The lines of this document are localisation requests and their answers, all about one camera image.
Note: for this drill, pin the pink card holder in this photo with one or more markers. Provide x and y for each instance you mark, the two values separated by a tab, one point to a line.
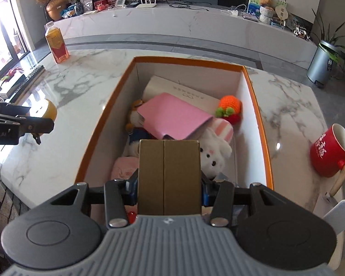
175	115

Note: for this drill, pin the red mug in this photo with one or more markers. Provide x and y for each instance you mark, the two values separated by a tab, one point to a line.
325	152

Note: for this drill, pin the small brown teddy bear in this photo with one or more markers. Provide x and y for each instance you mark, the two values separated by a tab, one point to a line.
266	0

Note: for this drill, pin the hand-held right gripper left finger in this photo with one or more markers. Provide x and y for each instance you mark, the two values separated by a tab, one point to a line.
133	191

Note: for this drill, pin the orange cardboard box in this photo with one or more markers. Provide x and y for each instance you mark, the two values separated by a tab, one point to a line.
248	97

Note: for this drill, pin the small red object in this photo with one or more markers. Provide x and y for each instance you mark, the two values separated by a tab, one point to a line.
131	215

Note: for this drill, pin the white marble television cabinet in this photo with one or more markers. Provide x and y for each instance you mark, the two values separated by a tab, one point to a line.
189	31

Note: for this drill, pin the grey cylindrical bin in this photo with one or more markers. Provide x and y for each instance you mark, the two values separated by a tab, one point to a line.
322	66

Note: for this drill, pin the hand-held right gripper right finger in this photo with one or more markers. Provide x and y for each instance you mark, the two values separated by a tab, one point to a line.
205	195

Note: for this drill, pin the small white display clock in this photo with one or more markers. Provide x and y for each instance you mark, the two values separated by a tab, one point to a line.
120	3

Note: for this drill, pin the white plush rabbit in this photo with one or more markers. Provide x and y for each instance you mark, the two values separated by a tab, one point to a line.
215	152

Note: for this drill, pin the teddy bear plush blue headphones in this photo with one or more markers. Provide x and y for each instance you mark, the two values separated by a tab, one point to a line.
135	118

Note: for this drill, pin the patterned grey cloth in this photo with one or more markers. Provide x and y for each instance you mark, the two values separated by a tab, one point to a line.
5	207

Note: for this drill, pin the orange tea bottle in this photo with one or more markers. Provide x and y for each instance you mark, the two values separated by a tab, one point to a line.
57	46

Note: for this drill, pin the black remote control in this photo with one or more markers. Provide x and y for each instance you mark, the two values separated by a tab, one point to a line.
31	77

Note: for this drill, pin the small black device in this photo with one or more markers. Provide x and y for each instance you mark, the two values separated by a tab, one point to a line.
132	4

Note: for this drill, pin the blue snack bag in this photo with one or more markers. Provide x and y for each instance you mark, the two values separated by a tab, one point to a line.
68	11

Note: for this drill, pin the glass sliding door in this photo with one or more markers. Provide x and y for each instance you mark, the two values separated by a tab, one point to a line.
5	28

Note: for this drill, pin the bear on knitted pot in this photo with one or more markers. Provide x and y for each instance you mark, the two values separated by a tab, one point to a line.
266	15

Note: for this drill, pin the long leaf green plant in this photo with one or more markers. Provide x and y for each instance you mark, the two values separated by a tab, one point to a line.
332	38

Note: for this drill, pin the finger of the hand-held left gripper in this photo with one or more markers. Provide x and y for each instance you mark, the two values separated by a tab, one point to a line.
8	109
37	126

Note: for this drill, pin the round paper fan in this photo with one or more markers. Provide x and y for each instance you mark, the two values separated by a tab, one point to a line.
281	13

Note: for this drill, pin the white book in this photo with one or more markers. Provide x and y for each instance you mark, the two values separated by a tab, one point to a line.
184	87

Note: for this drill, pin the crocheted orange fruit toy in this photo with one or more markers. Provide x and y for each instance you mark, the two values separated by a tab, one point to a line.
230	103

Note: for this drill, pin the golden round vase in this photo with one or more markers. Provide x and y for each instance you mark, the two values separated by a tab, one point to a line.
56	8

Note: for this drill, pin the silver tablet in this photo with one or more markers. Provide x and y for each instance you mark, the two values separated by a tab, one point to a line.
250	18

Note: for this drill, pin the light pink pouch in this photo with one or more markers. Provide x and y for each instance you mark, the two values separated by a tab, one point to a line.
123	168

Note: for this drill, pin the yellow tape measure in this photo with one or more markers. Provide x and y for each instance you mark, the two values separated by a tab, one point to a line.
49	110

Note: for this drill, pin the small brown cardboard box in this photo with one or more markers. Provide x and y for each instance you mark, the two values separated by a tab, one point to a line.
169	175

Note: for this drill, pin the cow pattern toy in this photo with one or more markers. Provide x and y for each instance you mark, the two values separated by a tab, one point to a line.
302	32

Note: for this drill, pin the green and blue painting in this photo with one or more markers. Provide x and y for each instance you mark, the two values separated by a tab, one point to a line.
254	1

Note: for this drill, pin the white perforated plastic panel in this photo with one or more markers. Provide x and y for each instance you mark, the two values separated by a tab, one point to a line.
337	215

